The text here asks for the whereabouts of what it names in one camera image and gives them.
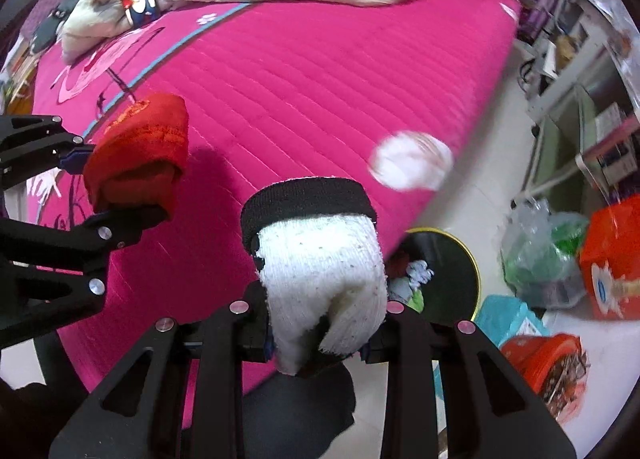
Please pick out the small red sock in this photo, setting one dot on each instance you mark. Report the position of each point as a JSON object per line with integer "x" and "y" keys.
{"x": 141, "y": 156}

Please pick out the black stool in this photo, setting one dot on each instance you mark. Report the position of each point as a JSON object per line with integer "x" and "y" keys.
{"x": 290, "y": 417}

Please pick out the yellow rimmed black trash bin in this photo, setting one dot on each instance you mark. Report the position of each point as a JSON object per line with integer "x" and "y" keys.
{"x": 455, "y": 291}

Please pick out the white sock with black band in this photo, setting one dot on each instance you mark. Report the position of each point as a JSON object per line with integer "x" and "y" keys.
{"x": 315, "y": 247}

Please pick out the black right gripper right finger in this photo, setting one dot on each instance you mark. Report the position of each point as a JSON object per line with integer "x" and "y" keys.
{"x": 490, "y": 410}

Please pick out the large red sock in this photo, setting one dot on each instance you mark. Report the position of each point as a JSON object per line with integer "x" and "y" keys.
{"x": 396, "y": 265}

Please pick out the orange gift box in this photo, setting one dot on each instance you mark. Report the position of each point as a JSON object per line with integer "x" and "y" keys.
{"x": 610, "y": 261}

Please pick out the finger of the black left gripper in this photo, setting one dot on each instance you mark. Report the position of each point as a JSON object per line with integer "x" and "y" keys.
{"x": 33, "y": 144}
{"x": 81, "y": 247}

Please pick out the clear plastic bag green contents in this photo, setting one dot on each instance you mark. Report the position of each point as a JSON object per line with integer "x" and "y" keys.
{"x": 539, "y": 251}

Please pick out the red snack bag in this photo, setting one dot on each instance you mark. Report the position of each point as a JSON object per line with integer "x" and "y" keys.
{"x": 555, "y": 368}

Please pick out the grey green shelf unit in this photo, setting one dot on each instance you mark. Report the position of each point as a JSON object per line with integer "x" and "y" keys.
{"x": 582, "y": 87}

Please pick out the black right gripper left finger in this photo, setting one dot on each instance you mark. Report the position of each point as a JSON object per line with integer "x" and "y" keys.
{"x": 137, "y": 410}

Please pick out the small green fluffy sock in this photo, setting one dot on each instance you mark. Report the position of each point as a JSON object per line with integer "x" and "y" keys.
{"x": 416, "y": 302}

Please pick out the pink patterned bed cover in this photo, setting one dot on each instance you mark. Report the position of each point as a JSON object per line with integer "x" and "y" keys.
{"x": 387, "y": 96}

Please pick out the teal plastic package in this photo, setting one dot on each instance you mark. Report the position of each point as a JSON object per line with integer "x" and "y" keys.
{"x": 503, "y": 318}

